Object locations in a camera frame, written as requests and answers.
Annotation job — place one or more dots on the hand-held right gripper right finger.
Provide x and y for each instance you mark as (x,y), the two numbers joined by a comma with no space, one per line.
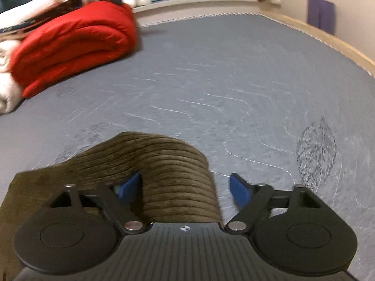
(240,190)

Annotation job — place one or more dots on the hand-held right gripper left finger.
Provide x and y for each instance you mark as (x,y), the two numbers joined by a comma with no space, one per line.
(130,188)

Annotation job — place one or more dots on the white folded blanket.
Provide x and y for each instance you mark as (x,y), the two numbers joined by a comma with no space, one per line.
(7,99)

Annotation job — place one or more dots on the red folded blanket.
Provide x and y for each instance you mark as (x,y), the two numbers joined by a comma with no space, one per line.
(73,44)

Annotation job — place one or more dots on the grey window ledge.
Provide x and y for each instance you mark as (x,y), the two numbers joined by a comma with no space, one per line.
(205,5)

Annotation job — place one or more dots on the purple paper sheet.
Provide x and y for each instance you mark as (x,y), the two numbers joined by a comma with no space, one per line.
(320,14)

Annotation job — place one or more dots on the wooden bed frame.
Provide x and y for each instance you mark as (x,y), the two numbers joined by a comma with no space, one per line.
(337,45)

